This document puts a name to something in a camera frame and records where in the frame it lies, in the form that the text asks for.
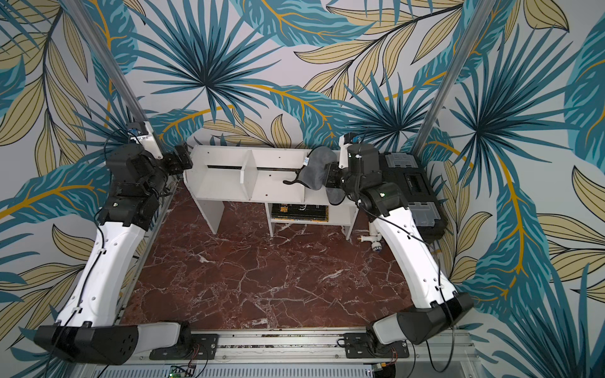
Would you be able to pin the black plastic toolbox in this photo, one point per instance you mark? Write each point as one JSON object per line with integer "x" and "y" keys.
{"x": 405, "y": 170}

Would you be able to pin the aluminium corner post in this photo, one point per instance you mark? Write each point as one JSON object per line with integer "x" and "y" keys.
{"x": 467, "y": 41}
{"x": 105, "y": 25}

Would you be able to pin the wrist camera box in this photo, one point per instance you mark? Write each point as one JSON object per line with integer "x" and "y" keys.
{"x": 143, "y": 133}
{"x": 345, "y": 142}

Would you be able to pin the white pvc pipe fitting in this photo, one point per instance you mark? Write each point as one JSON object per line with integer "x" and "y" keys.
{"x": 374, "y": 238}

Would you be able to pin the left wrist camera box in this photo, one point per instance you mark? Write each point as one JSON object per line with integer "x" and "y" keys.
{"x": 143, "y": 133}

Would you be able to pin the black yellow book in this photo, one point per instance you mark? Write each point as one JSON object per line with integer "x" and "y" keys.
{"x": 296, "y": 212}

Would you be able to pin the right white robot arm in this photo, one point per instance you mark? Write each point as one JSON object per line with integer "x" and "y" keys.
{"x": 437, "y": 304}

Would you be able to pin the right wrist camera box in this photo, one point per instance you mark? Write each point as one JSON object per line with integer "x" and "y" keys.
{"x": 345, "y": 142}

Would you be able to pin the dark grey green cloth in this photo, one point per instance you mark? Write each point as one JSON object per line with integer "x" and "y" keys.
{"x": 315, "y": 172}

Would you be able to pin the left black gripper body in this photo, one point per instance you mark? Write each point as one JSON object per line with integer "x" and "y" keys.
{"x": 173, "y": 165}

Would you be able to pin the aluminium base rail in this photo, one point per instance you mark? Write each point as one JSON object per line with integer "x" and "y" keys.
{"x": 319, "y": 352}

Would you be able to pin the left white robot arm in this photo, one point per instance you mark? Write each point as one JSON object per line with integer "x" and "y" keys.
{"x": 85, "y": 330}

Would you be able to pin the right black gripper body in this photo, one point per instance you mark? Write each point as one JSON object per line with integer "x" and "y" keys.
{"x": 335, "y": 175}

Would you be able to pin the white wooden bookshelf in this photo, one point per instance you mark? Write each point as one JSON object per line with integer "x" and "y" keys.
{"x": 235, "y": 174}

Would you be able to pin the right aluminium corner post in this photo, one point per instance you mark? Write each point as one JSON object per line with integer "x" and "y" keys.
{"x": 467, "y": 41}

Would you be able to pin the left aluminium corner post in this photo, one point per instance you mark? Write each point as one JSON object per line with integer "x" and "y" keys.
{"x": 105, "y": 25}

